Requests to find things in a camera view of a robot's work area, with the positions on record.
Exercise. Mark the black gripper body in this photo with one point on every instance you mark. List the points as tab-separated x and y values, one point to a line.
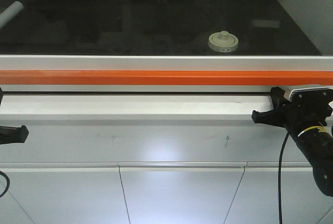
307	112

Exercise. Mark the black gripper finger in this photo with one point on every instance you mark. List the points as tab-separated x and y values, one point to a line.
277	97
273	116
10	135

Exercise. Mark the orange sash handle bar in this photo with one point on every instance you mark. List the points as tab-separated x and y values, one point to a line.
159	77

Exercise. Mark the glass jar with white lid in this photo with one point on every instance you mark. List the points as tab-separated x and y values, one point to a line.
223	42

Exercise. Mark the white framed glass sash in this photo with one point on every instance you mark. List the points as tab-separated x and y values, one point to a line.
167	35

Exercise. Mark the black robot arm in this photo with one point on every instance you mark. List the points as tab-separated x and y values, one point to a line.
317	149

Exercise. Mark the white fume hood cabinet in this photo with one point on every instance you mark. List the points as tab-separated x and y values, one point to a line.
153	157

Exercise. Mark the white rolled paper tube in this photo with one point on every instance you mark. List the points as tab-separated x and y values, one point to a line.
10	12

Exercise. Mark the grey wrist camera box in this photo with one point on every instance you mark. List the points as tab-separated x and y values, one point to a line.
293	93

